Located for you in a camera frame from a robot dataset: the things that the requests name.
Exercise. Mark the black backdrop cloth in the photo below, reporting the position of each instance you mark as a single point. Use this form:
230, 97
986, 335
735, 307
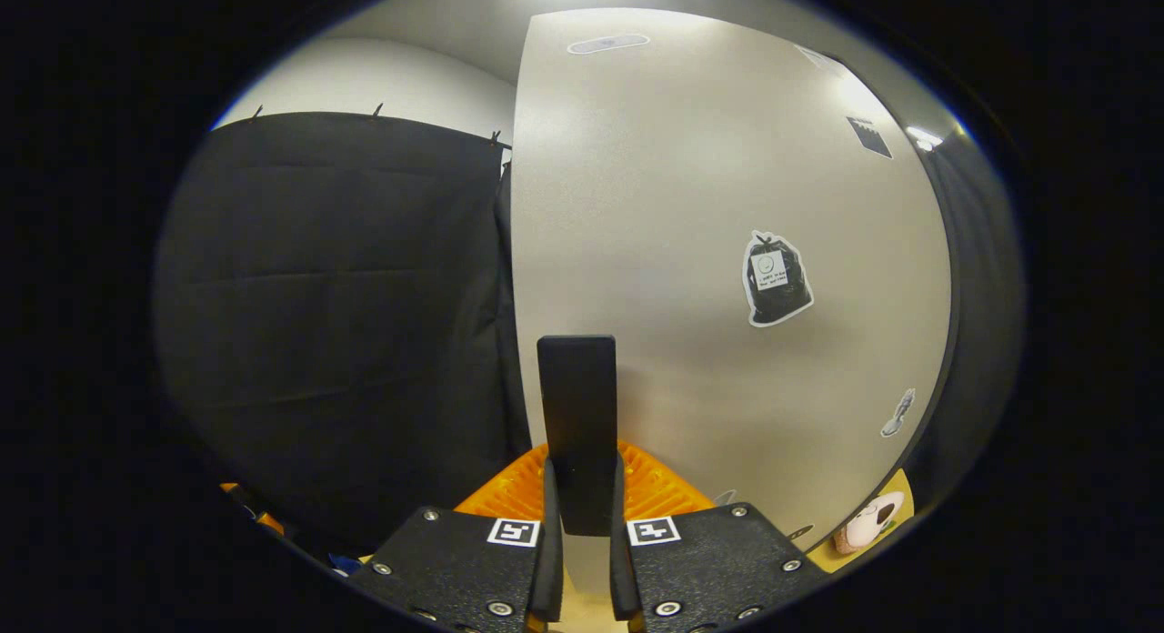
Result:
318, 296

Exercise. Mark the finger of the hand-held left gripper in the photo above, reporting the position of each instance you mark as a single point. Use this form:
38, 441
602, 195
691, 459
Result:
270, 523

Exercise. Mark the blue book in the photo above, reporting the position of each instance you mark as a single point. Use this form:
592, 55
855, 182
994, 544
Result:
344, 565

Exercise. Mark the pink plush toy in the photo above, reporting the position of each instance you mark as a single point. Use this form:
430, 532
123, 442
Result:
864, 524

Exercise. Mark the grey cabinet door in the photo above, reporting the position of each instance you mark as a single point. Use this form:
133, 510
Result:
655, 205

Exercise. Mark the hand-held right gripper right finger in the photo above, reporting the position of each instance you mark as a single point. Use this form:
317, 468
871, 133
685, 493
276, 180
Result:
621, 569

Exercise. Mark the ceiling light panel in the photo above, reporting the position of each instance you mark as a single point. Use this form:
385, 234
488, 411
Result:
923, 137

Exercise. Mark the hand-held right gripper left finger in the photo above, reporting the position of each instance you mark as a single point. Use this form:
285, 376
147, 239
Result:
552, 569

